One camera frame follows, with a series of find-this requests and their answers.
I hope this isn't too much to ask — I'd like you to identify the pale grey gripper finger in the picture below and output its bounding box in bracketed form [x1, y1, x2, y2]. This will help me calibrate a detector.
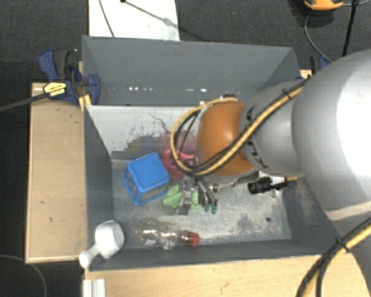
[177, 188, 195, 216]

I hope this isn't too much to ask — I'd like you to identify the green cloth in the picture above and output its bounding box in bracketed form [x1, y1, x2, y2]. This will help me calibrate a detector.
[162, 185, 205, 212]

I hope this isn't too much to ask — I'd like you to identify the clear plastic bottle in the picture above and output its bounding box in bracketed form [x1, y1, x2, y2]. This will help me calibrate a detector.
[132, 217, 202, 251]

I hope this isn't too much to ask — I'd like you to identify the pink soft toy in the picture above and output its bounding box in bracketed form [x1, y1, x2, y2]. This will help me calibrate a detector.
[160, 148, 199, 181]

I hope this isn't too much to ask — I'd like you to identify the blue plastic basket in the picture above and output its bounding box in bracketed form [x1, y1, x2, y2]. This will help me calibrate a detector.
[121, 152, 172, 206]

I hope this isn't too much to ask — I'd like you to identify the white spray bottle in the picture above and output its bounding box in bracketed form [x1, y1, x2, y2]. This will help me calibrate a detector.
[78, 220, 126, 269]

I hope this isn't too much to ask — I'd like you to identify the grey metal bin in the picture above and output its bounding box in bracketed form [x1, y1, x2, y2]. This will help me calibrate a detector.
[81, 35, 341, 272]

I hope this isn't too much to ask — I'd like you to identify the pale wood board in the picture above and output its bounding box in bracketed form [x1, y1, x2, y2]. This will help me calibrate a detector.
[24, 82, 90, 264]

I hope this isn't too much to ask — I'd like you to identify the black cylinder on white bracket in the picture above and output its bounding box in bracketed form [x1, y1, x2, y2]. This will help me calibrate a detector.
[247, 176, 298, 196]

